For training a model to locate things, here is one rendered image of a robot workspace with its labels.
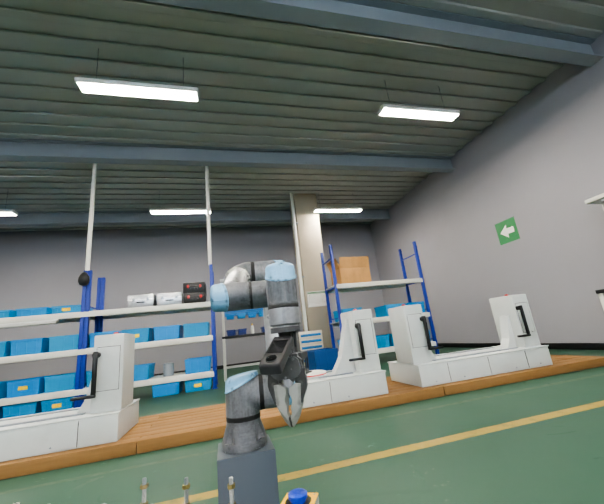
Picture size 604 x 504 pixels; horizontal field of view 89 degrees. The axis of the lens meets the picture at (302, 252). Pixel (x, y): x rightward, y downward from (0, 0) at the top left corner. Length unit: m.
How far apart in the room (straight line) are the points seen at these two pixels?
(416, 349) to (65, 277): 8.74
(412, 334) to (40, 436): 2.90
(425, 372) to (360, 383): 0.63
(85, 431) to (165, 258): 7.02
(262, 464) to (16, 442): 2.06
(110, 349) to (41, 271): 7.58
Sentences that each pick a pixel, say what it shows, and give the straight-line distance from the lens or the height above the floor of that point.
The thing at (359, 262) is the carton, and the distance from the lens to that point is 5.98.
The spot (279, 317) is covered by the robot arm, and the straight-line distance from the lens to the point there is 0.73.
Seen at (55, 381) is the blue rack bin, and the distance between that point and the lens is 5.75.
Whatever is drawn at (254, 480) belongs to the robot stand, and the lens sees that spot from 1.18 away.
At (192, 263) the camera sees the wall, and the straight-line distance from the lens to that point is 9.27.
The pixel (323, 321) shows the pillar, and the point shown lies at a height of 0.87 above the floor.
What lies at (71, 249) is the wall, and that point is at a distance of 10.13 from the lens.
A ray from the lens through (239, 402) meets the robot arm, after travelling 1.16.
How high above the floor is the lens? 0.64
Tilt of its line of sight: 15 degrees up
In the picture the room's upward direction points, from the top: 6 degrees counter-clockwise
